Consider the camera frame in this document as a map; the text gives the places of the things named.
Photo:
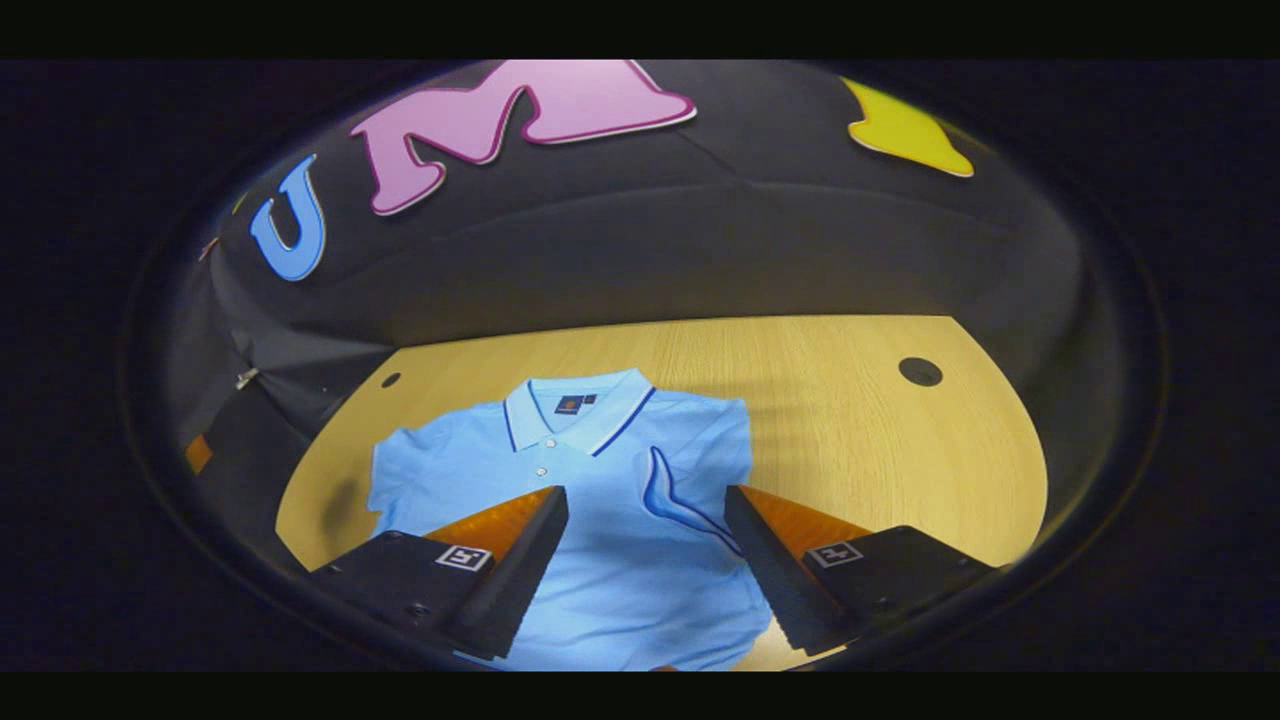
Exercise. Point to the white backdrop clip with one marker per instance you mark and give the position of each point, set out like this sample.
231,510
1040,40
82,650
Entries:
247,378

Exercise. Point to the large black table grommet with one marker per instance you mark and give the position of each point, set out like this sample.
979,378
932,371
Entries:
920,371

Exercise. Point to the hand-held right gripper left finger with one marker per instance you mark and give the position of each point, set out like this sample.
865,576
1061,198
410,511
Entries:
520,580

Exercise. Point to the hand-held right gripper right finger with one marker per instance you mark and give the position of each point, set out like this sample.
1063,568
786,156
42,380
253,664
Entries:
770,580

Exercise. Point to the light blue T-shirt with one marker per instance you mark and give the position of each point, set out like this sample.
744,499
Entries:
620,600

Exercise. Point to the pink backdrop clip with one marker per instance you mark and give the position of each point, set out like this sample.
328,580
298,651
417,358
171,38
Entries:
207,248

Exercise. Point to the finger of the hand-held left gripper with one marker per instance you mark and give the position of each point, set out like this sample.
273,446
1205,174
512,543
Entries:
199,453

